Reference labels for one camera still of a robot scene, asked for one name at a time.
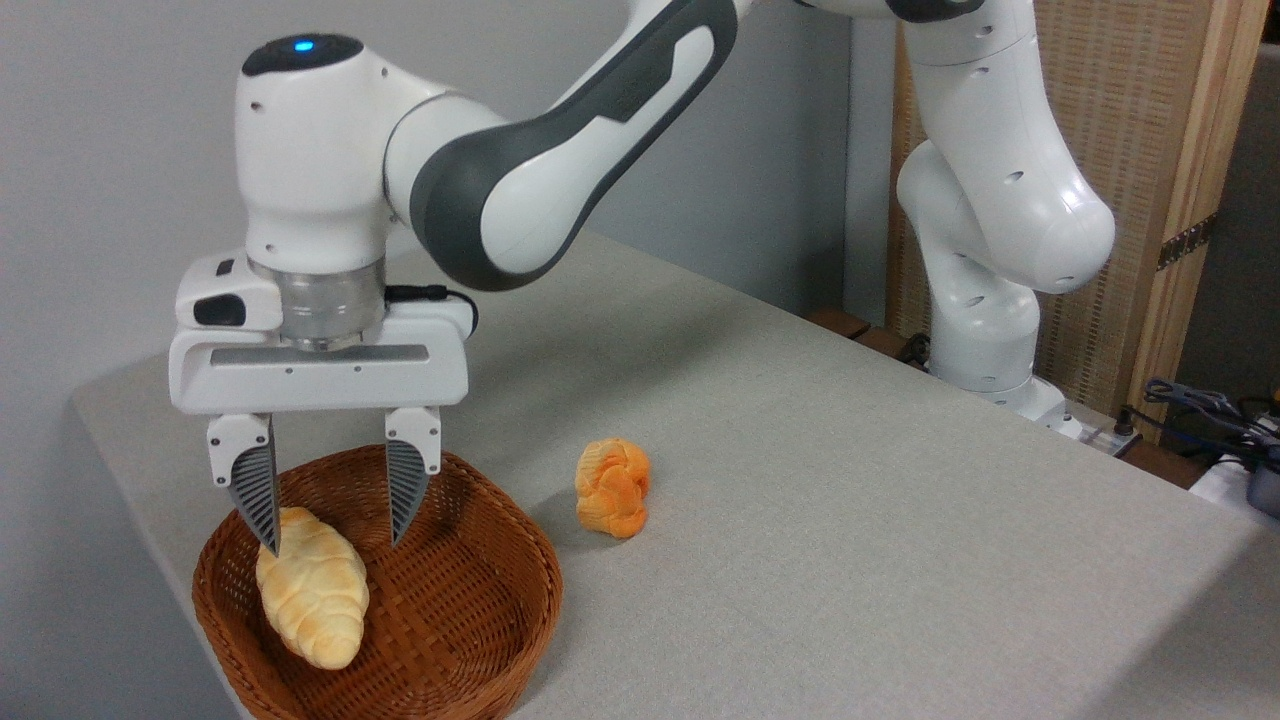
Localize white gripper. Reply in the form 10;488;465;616
168;250;471;557

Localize long braided bread loaf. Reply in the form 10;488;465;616
256;506;370;670

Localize orange knot bread roll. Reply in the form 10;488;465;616
575;438;652;539

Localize brown wicker basket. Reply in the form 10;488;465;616
192;444;564;720

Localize wooden woven screen panel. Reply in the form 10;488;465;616
886;0;1271;431

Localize metal screen hinge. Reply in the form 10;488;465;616
1157;213;1219;271

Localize dark grey partition panel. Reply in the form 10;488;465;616
1172;45;1280;421

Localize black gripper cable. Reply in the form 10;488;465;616
385;284;480;336

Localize bundle of dark cables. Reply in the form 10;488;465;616
1143;378;1280;453

